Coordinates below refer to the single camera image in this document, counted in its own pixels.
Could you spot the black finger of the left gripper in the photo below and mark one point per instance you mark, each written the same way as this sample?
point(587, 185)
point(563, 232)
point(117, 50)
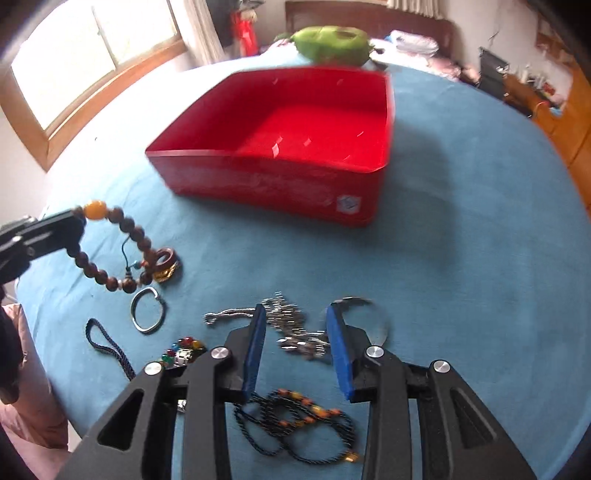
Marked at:
point(28, 239)

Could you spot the silver bangle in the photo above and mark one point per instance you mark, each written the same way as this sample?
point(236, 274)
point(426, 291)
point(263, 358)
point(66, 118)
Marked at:
point(147, 310)

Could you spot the blue bed blanket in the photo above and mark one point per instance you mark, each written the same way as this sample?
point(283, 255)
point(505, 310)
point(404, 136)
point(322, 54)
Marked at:
point(479, 254)

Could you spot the red tin box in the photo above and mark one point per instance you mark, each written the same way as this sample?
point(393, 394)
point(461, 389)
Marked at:
point(311, 141)

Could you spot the left window curtain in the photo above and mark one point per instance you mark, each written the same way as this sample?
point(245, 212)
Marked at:
point(196, 29)

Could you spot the wooden wardrobe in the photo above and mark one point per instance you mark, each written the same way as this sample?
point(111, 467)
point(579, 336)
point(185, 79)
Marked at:
point(570, 133)

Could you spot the black office chair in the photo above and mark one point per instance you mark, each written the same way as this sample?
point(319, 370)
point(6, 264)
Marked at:
point(492, 73)

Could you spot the coat rack with clothes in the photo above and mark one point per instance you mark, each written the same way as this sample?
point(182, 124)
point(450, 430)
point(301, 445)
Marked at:
point(233, 21)

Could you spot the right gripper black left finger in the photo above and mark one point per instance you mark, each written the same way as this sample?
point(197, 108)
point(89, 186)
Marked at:
point(134, 437)

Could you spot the black braided cord charm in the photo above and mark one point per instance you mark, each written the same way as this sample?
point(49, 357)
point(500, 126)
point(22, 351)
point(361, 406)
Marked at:
point(110, 348)

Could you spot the green avocado plush toy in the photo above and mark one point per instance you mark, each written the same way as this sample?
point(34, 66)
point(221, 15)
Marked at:
point(330, 45)

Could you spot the folded patterned bedding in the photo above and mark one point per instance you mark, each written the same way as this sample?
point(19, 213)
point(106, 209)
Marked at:
point(414, 43)

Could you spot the large wooden frame window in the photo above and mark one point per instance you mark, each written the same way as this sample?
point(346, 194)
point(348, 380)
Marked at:
point(79, 58)

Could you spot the wooden desk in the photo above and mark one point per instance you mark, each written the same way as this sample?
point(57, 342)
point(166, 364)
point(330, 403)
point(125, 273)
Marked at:
point(524, 97)

